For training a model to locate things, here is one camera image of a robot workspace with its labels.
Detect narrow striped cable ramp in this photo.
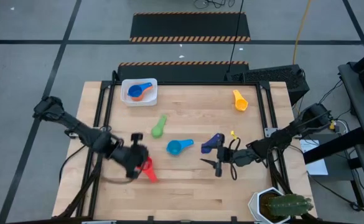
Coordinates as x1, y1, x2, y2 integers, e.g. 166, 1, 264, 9
116, 60, 250, 83

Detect red measuring cup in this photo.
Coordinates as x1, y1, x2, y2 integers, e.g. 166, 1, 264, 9
137, 156, 159, 184

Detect coiled black cables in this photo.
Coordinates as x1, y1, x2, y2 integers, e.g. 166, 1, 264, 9
193, 0, 236, 9

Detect grey desk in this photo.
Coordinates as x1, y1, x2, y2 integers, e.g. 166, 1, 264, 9
338, 62, 364, 206

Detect black desk leg frame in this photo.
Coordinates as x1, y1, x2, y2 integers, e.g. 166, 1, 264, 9
302, 126, 364, 209

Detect white paper sheet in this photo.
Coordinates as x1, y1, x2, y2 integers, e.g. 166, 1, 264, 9
299, 139, 329, 176

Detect green measuring cup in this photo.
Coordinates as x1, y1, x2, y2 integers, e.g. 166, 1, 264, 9
151, 114, 168, 139

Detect white hexagonal plant pot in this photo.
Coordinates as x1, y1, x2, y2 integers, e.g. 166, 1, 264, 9
247, 186, 292, 224

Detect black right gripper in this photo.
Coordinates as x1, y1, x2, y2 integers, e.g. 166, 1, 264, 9
199, 134, 262, 177

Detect black aluminium table frame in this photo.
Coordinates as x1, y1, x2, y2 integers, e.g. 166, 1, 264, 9
57, 79, 296, 224

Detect black desk floor cable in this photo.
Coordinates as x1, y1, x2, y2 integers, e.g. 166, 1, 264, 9
306, 174, 364, 220

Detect indigo measuring cup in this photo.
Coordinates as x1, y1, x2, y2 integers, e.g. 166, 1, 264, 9
200, 133, 225, 154

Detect royal blue measuring cup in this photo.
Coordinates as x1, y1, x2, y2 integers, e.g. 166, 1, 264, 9
127, 82, 154, 98

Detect yellow floor cable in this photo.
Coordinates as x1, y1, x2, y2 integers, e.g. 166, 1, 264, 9
292, 0, 312, 65

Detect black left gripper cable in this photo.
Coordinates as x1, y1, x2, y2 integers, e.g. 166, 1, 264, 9
99, 172, 136, 185

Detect light blue measuring cup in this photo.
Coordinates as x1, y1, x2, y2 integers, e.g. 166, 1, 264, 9
166, 138, 195, 156

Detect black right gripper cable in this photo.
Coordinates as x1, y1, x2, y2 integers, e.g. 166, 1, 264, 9
227, 138, 242, 181

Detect white plastic basket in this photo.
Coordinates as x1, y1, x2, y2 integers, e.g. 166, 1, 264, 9
120, 78, 158, 107

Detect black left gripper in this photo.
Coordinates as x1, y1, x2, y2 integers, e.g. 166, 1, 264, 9
108, 133, 151, 180

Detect large striped cable ramp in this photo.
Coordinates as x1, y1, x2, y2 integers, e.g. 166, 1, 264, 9
129, 11, 251, 43

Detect black perforated computer case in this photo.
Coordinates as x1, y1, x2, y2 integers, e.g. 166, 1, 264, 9
224, 63, 310, 106

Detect thin black hanging cable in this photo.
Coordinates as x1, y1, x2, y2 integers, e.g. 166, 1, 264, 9
58, 144, 88, 184

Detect orange measuring cup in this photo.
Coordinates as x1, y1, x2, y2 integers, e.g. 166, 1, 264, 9
130, 86, 154, 102

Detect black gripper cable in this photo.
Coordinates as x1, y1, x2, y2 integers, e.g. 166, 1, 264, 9
227, 138, 242, 181
99, 172, 136, 185

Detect green cactus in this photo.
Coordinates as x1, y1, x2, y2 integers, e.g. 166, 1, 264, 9
264, 193, 315, 218

